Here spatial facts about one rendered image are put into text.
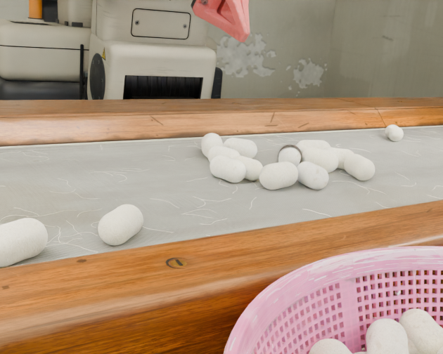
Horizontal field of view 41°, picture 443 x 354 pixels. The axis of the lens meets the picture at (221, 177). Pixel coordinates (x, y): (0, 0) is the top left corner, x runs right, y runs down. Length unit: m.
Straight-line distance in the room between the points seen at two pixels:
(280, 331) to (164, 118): 0.43
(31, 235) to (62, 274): 0.07
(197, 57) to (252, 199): 0.75
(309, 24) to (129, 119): 2.51
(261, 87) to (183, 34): 1.79
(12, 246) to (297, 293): 0.15
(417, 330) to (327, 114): 0.51
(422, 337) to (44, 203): 0.26
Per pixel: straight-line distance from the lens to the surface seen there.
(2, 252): 0.32
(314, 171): 0.49
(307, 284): 0.27
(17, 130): 0.58
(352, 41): 3.05
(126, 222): 0.34
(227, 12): 0.69
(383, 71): 2.86
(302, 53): 3.09
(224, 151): 0.52
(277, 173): 0.47
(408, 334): 0.31
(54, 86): 1.41
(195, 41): 1.22
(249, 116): 0.70
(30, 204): 0.42
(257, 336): 0.23
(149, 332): 0.25
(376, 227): 0.35
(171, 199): 0.44
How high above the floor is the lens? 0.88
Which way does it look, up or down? 16 degrees down
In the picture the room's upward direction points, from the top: 5 degrees clockwise
